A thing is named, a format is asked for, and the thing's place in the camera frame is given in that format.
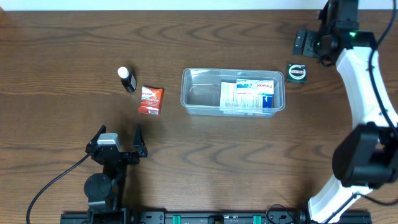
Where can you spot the white blue medicine box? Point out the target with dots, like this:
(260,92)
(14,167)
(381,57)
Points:
(232,102)

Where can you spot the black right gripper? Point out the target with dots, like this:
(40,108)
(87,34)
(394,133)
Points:
(310,45)

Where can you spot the dark bottle white cap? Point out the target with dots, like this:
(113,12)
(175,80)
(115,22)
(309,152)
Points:
(127,79)

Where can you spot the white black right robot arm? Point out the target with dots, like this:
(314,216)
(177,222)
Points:
(367,157)

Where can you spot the white blue Panadol box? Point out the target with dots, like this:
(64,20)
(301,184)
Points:
(254,87)

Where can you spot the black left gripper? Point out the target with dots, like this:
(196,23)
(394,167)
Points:
(140,148)

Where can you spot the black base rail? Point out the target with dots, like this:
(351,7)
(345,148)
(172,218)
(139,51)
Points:
(272,216)

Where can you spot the dark green Zam-Buk box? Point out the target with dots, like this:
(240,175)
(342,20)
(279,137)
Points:
(296,73)

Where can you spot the clear plastic container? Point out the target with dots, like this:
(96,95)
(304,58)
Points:
(200,91)

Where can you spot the red Panadol ActiFast box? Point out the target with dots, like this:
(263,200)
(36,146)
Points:
(151,100)

